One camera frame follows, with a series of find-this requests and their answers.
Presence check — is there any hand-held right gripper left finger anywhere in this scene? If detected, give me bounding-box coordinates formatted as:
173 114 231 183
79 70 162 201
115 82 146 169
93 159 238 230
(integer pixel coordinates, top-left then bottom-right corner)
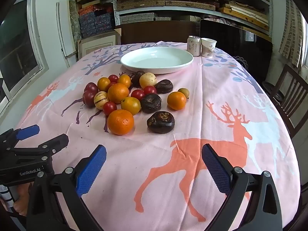
26 144 107 231

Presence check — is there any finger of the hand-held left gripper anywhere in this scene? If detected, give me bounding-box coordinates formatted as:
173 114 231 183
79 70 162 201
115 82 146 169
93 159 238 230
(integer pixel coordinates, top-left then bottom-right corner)
0 124 40 150
0 133 70 160

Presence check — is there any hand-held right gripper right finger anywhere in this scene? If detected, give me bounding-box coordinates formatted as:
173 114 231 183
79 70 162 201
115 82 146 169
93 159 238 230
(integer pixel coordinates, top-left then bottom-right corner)
202 143 282 231

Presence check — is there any large orange mandarin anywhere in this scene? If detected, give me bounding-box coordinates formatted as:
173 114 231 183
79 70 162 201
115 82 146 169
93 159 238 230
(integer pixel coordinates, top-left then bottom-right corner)
107 109 135 135

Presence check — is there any striped pepino melon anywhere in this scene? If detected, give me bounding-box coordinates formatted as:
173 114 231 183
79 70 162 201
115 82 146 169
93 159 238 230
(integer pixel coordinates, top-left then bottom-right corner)
94 91 109 110

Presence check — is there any dark wrinkled passion fruit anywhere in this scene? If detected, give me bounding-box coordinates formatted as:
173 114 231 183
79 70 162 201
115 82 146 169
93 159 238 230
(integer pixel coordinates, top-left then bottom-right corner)
131 71 145 88
147 111 175 134
141 93 162 114
155 79 174 94

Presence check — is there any yellow-orange tomato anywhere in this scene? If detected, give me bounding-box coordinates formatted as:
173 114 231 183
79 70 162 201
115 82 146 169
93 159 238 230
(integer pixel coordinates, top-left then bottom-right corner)
118 74 131 88
121 97 141 115
97 77 111 92

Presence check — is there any small tan loquat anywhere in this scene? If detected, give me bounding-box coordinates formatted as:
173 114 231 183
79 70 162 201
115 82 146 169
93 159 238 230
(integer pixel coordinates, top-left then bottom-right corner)
177 88 189 100

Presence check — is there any pale yellow pepino melon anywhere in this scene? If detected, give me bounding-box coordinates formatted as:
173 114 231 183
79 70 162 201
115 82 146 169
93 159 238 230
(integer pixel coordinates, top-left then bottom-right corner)
139 72 157 89

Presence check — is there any white plate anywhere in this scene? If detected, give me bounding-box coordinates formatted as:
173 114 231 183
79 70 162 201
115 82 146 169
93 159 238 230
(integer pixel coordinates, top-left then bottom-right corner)
120 47 194 74

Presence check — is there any person's left hand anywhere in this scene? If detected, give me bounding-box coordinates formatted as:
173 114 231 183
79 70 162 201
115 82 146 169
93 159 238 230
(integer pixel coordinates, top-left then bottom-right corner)
13 182 33 217

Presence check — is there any pink deer printed tablecloth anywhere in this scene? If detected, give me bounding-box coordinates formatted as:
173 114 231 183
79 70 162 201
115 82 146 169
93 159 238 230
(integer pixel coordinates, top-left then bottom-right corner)
14 41 302 231

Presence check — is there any white-framed window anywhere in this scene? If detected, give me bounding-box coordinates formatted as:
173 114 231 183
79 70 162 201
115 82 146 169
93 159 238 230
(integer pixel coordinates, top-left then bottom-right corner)
0 0 49 101

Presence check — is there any white board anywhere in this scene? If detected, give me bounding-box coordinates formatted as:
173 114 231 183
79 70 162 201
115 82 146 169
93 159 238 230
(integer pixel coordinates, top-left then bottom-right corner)
56 2 74 58

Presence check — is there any grey stone slab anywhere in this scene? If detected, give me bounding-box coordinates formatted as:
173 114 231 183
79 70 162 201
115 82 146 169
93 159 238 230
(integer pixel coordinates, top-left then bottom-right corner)
69 0 83 41

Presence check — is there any white paper cup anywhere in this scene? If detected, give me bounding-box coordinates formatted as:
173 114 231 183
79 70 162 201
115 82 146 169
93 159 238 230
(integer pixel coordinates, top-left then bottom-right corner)
201 38 217 58

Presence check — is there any pale drink can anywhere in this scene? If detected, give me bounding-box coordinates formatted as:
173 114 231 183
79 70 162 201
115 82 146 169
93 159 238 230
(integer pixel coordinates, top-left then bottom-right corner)
187 36 201 57

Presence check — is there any dark wooden chair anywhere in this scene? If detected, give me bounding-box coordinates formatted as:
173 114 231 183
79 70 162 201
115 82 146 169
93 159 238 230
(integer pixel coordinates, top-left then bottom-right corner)
265 64 308 140

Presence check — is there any stack of blue patterned boxes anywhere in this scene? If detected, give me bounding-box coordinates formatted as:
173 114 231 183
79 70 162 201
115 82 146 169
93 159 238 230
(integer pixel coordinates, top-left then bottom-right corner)
78 11 116 39

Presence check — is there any black glossy panel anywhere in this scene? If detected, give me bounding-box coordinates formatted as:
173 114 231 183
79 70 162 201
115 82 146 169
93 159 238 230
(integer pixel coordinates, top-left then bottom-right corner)
200 19 273 82

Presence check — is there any stack of orange patterned boxes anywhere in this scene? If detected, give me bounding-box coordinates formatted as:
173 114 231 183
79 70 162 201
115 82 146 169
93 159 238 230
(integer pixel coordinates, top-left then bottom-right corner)
78 3 113 16

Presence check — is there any dark brown wooden board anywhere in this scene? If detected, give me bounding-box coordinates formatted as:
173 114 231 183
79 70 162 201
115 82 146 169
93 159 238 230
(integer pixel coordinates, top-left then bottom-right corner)
119 20 201 46

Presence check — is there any pink floral cloth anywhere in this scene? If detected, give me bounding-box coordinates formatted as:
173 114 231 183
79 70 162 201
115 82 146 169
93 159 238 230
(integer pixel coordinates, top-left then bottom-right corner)
203 14 237 27

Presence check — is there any white metal shelving unit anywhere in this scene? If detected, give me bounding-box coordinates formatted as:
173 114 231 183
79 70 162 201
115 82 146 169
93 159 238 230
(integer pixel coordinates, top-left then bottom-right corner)
111 0 275 41

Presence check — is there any bright window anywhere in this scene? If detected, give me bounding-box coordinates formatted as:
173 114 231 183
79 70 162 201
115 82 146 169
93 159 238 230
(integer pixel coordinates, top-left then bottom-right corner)
300 12 308 68

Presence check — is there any brick-pattern curtain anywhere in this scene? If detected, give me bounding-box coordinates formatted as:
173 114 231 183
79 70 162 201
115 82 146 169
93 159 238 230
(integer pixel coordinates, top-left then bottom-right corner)
279 0 308 68

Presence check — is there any stack of light wooden boards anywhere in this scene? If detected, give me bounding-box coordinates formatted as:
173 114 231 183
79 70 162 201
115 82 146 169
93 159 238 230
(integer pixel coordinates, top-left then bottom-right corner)
219 0 270 32

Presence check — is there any wooden picture frame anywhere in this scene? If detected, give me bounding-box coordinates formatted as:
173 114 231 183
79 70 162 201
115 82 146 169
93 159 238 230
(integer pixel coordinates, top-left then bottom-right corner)
77 29 122 62

